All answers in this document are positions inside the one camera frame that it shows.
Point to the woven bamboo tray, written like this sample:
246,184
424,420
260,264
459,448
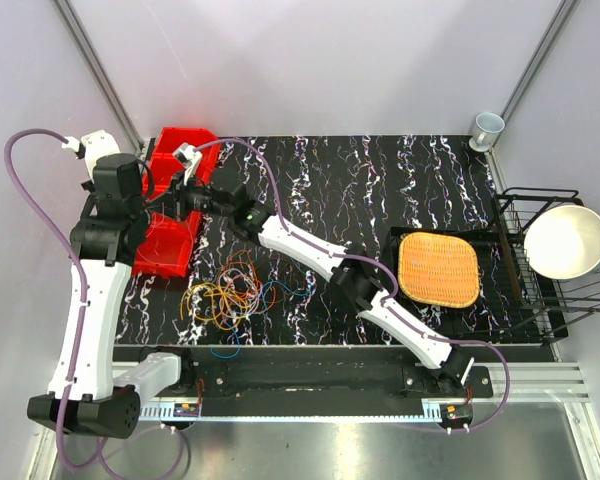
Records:
438,269

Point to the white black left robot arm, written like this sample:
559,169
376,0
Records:
84,396

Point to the white bowl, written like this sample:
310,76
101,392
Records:
563,243

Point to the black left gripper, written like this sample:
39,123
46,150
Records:
91,185

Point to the black wire dish rack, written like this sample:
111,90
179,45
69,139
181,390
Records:
514,211

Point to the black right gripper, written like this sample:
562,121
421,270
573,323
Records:
181,187

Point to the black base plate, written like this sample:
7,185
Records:
294,378

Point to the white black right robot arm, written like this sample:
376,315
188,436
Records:
366,284

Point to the white mug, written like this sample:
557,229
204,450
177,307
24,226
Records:
486,129

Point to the red storage bin row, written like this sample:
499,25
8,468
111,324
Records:
169,243

